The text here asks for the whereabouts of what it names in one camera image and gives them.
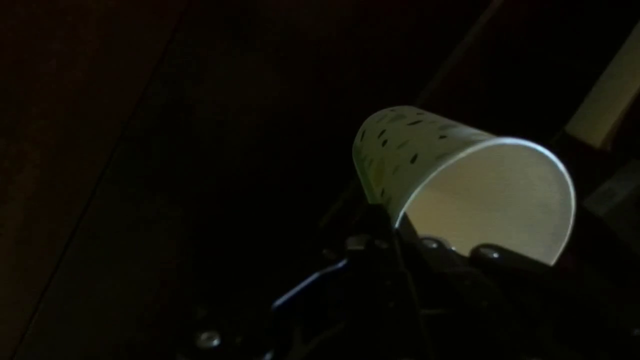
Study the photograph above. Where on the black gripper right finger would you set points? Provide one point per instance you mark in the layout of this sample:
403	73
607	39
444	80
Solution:
492	304

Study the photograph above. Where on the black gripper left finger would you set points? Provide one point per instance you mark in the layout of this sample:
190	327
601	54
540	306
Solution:
358	306

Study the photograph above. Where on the white paper cup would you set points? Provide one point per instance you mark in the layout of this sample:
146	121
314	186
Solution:
463	185

